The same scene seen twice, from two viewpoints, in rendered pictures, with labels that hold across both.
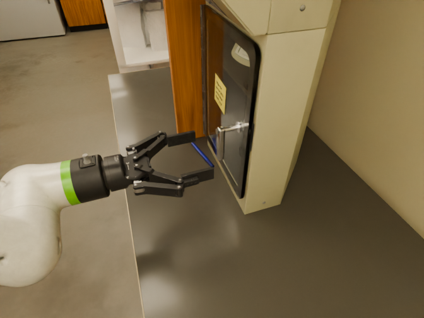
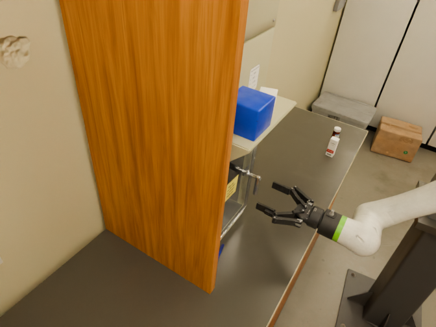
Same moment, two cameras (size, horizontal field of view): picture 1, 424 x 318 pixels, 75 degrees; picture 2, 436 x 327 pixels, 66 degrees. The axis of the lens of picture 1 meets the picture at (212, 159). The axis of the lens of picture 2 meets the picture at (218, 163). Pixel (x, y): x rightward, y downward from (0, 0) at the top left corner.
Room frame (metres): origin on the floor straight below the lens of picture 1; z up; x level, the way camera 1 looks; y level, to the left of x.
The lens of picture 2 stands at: (1.23, 0.57, 1.99)
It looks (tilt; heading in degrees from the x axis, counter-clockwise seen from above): 39 degrees down; 228
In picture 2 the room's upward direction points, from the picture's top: 5 degrees clockwise
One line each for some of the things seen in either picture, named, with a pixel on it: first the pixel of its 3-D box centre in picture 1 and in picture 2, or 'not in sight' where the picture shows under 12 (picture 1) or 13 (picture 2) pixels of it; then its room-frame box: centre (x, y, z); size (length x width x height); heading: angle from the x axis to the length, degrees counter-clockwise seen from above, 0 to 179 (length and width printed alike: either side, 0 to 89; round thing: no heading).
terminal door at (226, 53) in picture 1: (223, 106); (231, 191); (0.61, -0.03, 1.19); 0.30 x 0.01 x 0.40; 19
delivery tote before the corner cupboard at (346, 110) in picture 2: not in sight; (340, 119); (-1.93, -0.99, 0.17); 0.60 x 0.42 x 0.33; 107
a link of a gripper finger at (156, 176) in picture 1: (158, 177); (298, 200); (0.40, 0.11, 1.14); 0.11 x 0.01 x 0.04; 68
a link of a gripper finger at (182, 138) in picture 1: (181, 138); (265, 209); (0.53, 0.07, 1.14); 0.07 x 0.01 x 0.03; 109
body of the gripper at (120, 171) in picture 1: (129, 170); (307, 214); (0.42, 0.18, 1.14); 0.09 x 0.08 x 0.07; 109
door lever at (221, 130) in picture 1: (227, 141); (252, 183); (0.49, -0.04, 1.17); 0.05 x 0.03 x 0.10; 109
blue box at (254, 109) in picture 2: not in sight; (248, 112); (0.66, 0.04, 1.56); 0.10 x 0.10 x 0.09; 19
